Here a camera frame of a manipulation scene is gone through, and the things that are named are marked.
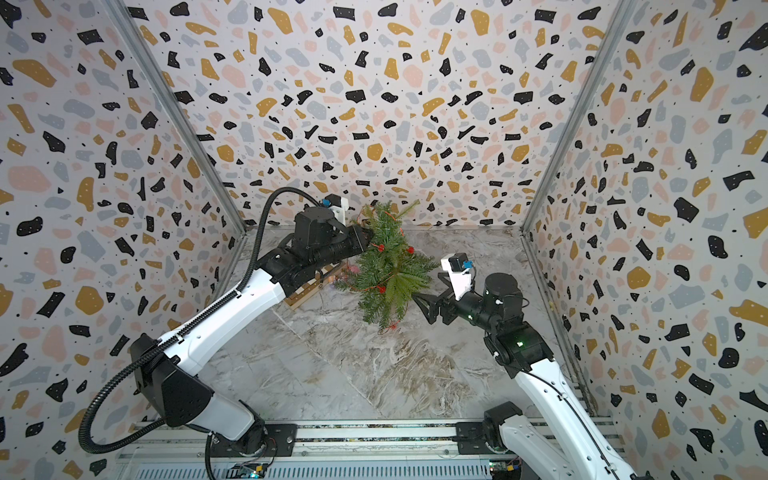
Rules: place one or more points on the small green christmas tree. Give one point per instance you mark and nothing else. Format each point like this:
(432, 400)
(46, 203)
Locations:
(414, 276)

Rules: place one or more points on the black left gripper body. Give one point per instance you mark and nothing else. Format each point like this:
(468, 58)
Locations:
(344, 246)

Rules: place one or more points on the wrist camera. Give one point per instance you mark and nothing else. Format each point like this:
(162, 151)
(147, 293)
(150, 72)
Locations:
(338, 205)
(459, 269)

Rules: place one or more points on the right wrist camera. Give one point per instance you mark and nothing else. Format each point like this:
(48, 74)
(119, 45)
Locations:
(459, 269)

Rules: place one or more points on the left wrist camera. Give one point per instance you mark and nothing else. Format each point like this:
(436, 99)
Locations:
(338, 205)

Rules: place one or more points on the wooden folding chess board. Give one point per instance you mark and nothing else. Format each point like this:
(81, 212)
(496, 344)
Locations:
(327, 276)

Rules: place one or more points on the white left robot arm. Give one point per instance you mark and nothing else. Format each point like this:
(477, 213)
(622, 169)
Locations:
(170, 381)

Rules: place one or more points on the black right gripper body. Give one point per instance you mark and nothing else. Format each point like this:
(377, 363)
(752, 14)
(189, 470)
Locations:
(472, 311)

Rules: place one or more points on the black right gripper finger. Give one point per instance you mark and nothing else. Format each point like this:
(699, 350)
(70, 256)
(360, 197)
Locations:
(430, 312)
(423, 299)

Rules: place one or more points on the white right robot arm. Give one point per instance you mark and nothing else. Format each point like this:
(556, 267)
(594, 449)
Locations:
(580, 450)

